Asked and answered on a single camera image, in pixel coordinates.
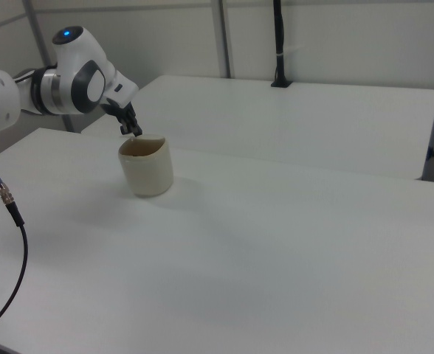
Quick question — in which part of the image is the white table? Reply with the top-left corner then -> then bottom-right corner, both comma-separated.
80,74 -> 434,181

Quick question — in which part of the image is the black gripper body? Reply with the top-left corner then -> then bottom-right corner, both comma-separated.
100,98 -> 137,121

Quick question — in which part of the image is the cream round trash bin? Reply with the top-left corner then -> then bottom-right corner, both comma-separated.
117,134 -> 175,198

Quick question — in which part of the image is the black cable with metal connector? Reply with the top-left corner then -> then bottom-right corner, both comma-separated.
0,150 -> 29,333

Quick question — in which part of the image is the black cable along pole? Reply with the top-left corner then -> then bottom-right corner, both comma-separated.
280,10 -> 289,81

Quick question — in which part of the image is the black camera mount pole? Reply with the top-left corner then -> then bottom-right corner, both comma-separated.
270,0 -> 294,89

